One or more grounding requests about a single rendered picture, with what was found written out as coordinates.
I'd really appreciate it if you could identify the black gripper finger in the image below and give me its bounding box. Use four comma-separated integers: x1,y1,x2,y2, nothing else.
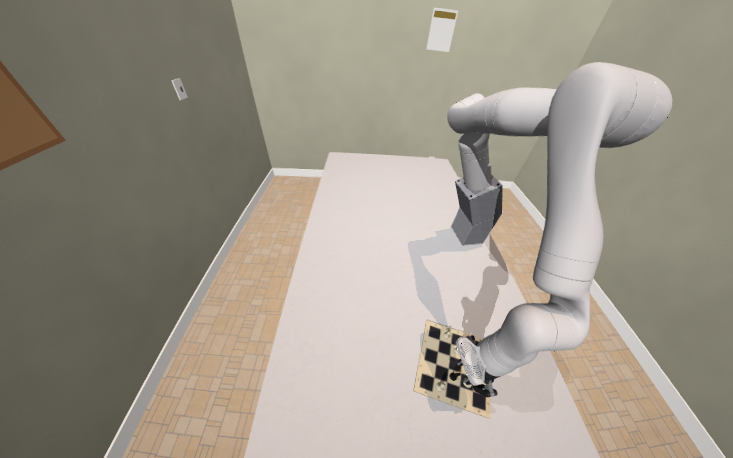
457,335,476,366
463,378,498,398

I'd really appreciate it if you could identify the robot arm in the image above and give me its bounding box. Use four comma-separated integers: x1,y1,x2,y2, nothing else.
447,62,673,386

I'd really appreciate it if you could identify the black and tan chessboard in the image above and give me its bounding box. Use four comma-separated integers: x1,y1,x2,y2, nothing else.
413,321,491,419

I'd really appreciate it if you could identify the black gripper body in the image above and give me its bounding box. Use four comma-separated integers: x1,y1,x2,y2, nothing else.
484,371,498,384

